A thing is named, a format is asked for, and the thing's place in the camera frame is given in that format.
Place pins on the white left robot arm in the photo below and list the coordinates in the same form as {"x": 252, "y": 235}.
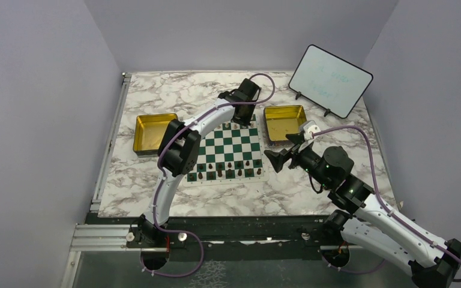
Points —
{"x": 179, "y": 150}

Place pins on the small whiteboard on stand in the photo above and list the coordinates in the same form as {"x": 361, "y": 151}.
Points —
{"x": 329, "y": 81}

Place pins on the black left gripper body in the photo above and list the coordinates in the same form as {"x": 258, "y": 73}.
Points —
{"x": 245, "y": 118}

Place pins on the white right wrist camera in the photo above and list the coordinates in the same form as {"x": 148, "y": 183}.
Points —
{"x": 308, "y": 129}

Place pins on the green white chess board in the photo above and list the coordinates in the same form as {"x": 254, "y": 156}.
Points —
{"x": 224, "y": 146}

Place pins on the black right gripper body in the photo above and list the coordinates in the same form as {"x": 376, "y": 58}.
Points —
{"x": 308, "y": 160}

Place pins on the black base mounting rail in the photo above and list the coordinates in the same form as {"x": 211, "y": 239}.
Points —
{"x": 235, "y": 238}

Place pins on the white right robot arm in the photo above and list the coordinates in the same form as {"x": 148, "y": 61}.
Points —
{"x": 363, "y": 218}

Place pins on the gold metal tin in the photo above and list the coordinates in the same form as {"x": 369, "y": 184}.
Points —
{"x": 282, "y": 120}
{"x": 149, "y": 132}

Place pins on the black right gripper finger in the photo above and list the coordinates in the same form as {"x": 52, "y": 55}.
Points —
{"x": 296, "y": 138}
{"x": 278, "y": 159}

